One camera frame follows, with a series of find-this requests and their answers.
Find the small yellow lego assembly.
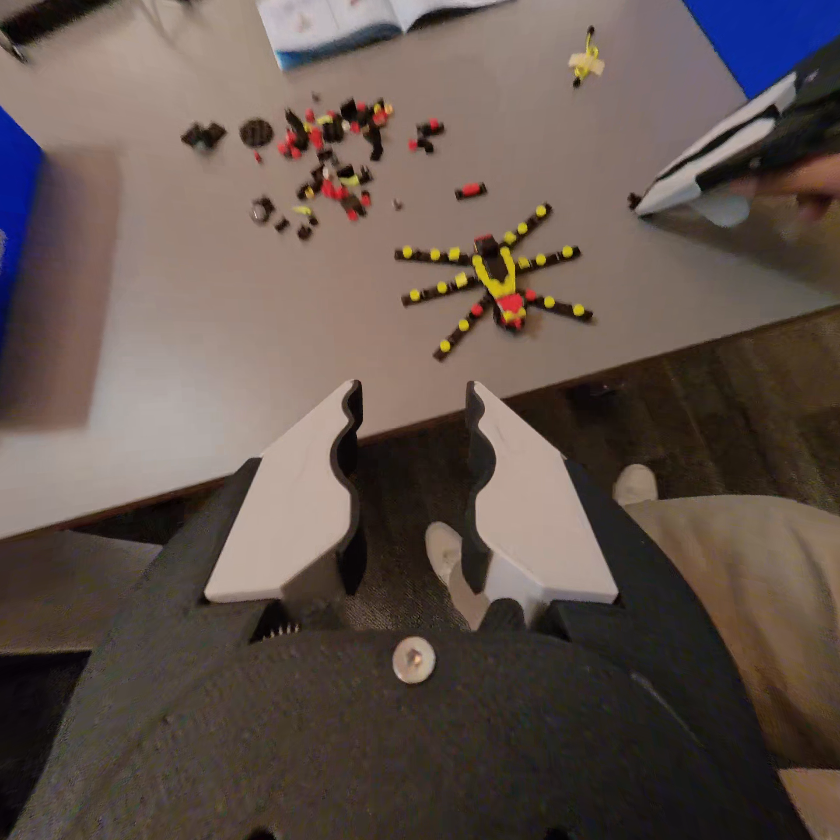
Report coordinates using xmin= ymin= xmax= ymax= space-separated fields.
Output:
xmin=567 ymin=25 xmax=606 ymax=88

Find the pile of lego pieces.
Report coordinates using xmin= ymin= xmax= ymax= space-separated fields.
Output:
xmin=249 ymin=92 xmax=447 ymax=240

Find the white left shoe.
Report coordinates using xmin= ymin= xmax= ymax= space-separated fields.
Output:
xmin=424 ymin=521 xmax=490 ymax=631

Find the lego spider model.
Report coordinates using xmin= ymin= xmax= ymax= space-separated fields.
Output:
xmin=394 ymin=202 xmax=595 ymax=363

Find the blue plastic bin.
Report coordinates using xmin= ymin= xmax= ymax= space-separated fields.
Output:
xmin=682 ymin=0 xmax=840 ymax=99

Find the person's right hand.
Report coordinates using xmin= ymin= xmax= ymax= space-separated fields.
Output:
xmin=728 ymin=154 xmax=840 ymax=221

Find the person's right leg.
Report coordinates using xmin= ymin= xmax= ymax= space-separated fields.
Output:
xmin=623 ymin=495 xmax=840 ymax=840

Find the lego instruction booklet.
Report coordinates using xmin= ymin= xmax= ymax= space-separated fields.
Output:
xmin=256 ymin=0 xmax=513 ymax=72

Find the white right shoe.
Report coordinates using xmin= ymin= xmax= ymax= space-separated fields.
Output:
xmin=612 ymin=464 xmax=658 ymax=506

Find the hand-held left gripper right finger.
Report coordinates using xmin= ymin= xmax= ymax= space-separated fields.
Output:
xmin=461 ymin=381 xmax=620 ymax=631

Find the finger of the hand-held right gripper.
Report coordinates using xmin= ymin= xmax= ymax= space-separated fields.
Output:
xmin=631 ymin=117 xmax=782 ymax=217
xmin=646 ymin=72 xmax=799 ymax=191

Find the white shoe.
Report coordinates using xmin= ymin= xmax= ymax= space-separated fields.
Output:
xmin=424 ymin=521 xmax=490 ymax=631
xmin=612 ymin=464 xmax=658 ymax=506

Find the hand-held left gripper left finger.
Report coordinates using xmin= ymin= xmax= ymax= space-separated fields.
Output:
xmin=203 ymin=378 xmax=367 ymax=614

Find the rectangular black lego plate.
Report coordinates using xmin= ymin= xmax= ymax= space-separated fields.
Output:
xmin=180 ymin=121 xmax=227 ymax=152

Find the blue bin with tag sticker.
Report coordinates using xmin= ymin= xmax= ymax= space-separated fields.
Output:
xmin=0 ymin=108 xmax=43 ymax=349

